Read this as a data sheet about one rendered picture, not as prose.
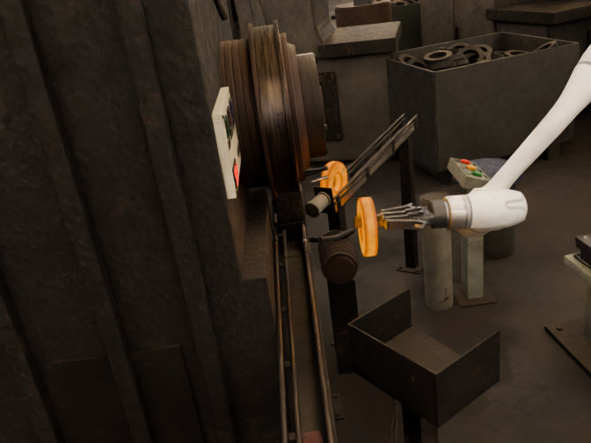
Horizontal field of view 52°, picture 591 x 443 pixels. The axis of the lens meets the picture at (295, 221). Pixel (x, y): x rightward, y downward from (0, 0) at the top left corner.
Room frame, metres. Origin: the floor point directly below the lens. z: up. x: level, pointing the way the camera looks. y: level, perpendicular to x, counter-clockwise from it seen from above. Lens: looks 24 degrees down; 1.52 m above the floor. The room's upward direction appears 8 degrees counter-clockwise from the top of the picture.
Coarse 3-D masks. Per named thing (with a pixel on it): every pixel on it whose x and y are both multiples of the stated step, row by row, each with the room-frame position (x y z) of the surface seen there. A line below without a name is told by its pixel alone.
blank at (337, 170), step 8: (336, 168) 2.10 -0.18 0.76; (344, 168) 2.15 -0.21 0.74; (328, 176) 2.06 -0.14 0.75; (336, 176) 2.14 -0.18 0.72; (344, 176) 2.15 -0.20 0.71; (320, 184) 2.06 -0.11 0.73; (328, 184) 2.05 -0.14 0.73; (336, 184) 2.14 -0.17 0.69; (344, 184) 2.14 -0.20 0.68; (336, 192) 2.09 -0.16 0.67
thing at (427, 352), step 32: (384, 320) 1.24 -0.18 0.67; (352, 352) 1.17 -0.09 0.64; (384, 352) 1.08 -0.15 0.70; (416, 352) 1.19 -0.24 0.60; (448, 352) 1.18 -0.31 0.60; (480, 352) 1.03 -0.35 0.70; (384, 384) 1.09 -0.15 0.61; (416, 384) 1.00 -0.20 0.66; (448, 384) 0.98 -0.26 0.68; (480, 384) 1.03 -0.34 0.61; (416, 416) 1.11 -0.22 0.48; (448, 416) 0.97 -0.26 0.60
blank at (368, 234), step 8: (360, 200) 1.45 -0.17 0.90; (368, 200) 1.44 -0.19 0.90; (360, 208) 1.45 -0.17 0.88; (368, 208) 1.41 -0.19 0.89; (368, 216) 1.39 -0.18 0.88; (368, 224) 1.38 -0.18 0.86; (376, 224) 1.38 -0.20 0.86; (360, 232) 1.47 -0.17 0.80; (368, 232) 1.37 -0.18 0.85; (376, 232) 1.37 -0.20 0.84; (360, 240) 1.48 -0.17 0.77; (368, 240) 1.37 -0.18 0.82; (376, 240) 1.37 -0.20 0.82; (368, 248) 1.38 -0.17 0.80; (376, 248) 1.38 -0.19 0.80; (368, 256) 1.40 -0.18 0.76
